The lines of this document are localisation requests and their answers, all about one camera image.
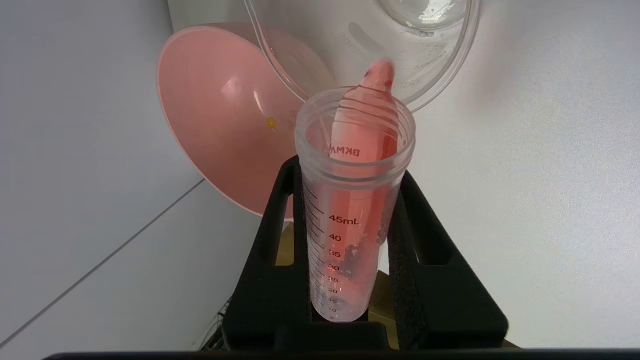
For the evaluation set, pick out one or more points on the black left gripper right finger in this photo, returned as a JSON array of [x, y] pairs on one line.
[[440, 300]]

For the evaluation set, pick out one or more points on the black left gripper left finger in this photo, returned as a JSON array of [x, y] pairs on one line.
[[270, 295]]

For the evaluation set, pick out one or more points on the test tube with red pigment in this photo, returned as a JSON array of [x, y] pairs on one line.
[[345, 235]]

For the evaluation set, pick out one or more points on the clear glass beaker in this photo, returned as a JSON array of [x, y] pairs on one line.
[[440, 65]]

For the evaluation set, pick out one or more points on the pink plastic bowl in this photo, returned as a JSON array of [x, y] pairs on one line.
[[225, 125]]

